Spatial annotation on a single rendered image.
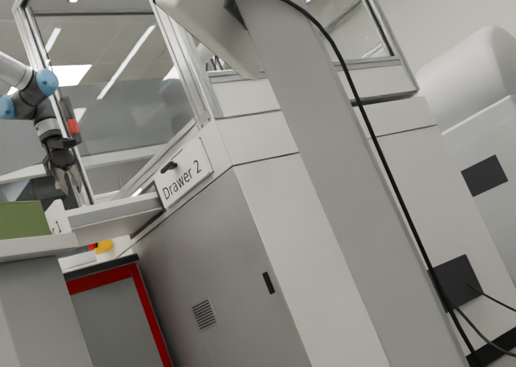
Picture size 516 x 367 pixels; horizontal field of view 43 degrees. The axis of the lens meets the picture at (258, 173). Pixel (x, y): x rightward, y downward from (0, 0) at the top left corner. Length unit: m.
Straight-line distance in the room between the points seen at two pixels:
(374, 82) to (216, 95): 0.68
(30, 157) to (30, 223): 1.45
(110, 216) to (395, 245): 1.09
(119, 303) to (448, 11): 3.63
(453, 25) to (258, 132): 3.40
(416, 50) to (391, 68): 2.86
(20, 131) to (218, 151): 1.49
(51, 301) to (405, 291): 0.85
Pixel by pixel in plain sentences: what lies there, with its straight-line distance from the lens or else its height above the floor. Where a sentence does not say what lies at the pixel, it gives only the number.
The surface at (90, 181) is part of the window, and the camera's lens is 2.62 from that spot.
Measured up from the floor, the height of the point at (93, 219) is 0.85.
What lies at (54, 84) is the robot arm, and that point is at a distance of 2.08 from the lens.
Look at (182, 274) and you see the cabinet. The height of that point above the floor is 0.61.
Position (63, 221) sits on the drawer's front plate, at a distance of 1.99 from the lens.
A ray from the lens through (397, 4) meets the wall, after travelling 5.42.
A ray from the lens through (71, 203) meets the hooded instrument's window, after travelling 3.11.
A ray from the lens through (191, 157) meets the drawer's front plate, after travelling 1.92.
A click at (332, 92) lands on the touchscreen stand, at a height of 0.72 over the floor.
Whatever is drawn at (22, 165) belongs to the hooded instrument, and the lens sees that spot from 3.09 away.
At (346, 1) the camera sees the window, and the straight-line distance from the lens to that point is 2.52.
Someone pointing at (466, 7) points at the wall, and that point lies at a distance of 5.10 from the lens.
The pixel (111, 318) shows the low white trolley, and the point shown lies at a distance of 2.23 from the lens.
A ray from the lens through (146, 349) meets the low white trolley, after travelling 2.26.
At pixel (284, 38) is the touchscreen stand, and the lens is 1.30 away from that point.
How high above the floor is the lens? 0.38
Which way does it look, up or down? 12 degrees up
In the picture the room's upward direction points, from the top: 22 degrees counter-clockwise
